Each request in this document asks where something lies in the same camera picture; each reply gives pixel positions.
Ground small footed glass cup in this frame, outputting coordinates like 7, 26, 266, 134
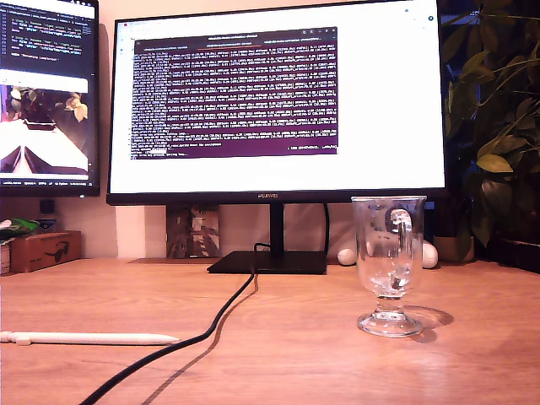
350, 195, 428, 338

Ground white pen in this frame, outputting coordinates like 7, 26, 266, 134
0, 331, 181, 348

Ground large black Huawei monitor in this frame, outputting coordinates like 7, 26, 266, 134
105, 0, 449, 275

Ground white game controller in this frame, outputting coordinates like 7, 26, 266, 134
336, 238, 440, 270

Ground beige plant pot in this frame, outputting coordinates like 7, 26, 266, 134
433, 235, 476, 262

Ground black capped white bottle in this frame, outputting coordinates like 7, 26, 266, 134
38, 198, 57, 233

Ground green leafy houseplant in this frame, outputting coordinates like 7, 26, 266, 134
440, 0, 540, 250

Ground cardboard box with sunglasses print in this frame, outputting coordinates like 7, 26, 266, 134
8, 230, 83, 274

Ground green plastic package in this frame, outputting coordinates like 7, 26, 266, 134
0, 218, 41, 244

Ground black monitor with code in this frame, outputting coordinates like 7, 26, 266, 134
0, 0, 101, 198

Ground thin black monitor cable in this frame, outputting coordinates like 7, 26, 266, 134
322, 202, 332, 254

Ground thick black table cable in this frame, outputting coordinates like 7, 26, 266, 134
78, 241, 273, 405

